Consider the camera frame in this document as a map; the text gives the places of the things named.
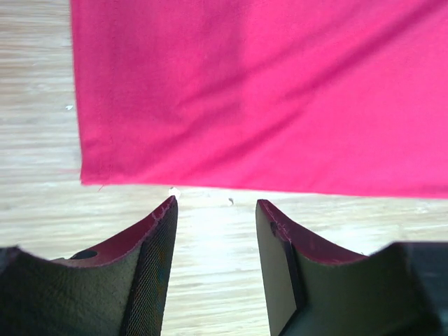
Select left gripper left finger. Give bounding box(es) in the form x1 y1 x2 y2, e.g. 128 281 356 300
1 197 179 335

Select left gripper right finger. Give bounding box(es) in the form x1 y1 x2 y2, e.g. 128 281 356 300
256 199 447 336

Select pink t-shirt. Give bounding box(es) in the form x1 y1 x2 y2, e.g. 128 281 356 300
71 1 447 199

